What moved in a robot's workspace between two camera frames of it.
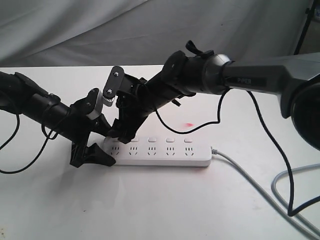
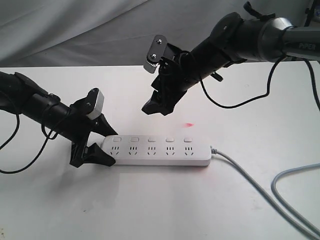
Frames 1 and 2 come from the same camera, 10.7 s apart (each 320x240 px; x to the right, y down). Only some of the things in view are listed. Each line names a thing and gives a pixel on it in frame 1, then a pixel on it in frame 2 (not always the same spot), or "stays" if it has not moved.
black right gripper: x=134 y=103 → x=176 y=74
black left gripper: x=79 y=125 stays
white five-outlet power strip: x=161 y=151 stays
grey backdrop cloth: x=36 y=33 stays
